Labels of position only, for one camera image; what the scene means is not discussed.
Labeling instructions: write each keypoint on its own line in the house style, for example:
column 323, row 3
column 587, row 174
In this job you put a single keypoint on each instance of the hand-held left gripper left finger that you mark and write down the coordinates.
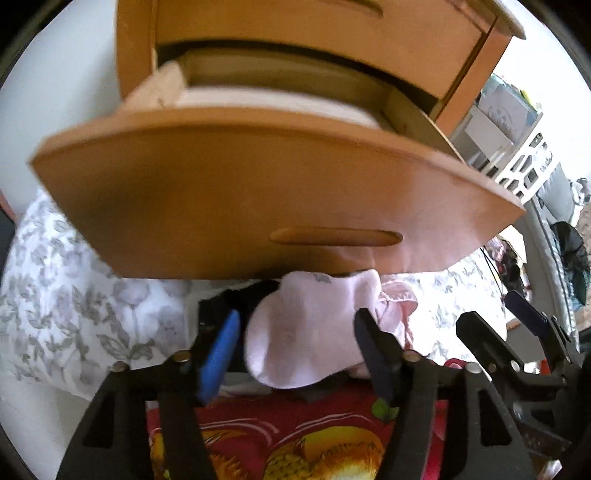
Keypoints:
column 221, row 355

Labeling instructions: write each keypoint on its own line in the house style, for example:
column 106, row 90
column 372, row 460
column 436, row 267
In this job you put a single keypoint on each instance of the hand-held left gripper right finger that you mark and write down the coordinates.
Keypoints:
column 376, row 364

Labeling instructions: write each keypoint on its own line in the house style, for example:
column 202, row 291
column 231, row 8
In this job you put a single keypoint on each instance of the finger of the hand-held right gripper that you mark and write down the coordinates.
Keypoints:
column 528, row 314
column 480, row 332

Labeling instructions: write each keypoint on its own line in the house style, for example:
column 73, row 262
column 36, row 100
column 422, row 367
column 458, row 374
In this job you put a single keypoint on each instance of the black sock with red print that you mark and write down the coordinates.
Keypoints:
column 240, row 295

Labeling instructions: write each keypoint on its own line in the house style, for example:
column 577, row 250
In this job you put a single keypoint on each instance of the pink sock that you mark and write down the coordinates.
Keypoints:
column 314, row 332

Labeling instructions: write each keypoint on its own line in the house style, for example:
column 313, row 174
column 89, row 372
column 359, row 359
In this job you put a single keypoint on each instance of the dark grey sock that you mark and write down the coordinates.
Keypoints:
column 323, row 392

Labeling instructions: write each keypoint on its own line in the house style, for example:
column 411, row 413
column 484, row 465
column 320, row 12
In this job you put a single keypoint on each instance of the colourful clutter pile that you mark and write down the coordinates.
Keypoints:
column 505, row 258

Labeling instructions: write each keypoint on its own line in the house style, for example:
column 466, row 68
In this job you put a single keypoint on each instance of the pink garment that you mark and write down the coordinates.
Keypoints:
column 397, row 300

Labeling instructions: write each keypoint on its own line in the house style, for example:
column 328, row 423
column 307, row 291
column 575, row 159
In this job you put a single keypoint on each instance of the dark green clothes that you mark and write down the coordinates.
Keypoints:
column 575, row 258

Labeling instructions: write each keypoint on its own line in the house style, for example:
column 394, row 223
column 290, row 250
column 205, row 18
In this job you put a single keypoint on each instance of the grey padded furniture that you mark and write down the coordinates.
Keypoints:
column 540, row 240

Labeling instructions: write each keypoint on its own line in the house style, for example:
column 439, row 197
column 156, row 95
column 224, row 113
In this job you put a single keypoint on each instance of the red printed blanket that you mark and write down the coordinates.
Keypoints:
column 300, row 429

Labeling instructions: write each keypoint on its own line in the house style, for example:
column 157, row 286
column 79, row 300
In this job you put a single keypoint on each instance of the grey cushion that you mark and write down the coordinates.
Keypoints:
column 558, row 184

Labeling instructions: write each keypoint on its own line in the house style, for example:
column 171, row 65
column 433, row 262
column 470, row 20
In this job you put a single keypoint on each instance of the grey plush cat toy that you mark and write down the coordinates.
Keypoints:
column 581, row 190

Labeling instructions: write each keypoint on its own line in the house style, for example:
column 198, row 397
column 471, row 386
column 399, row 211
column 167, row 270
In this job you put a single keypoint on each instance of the white cutout rack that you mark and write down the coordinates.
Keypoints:
column 526, row 161

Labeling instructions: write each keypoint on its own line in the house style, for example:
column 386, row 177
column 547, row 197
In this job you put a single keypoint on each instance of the floral bedsheet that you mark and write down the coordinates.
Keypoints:
column 69, row 300

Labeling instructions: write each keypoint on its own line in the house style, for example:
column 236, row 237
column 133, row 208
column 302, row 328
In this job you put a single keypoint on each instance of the wooden nightstand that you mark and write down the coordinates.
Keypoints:
column 134, row 46

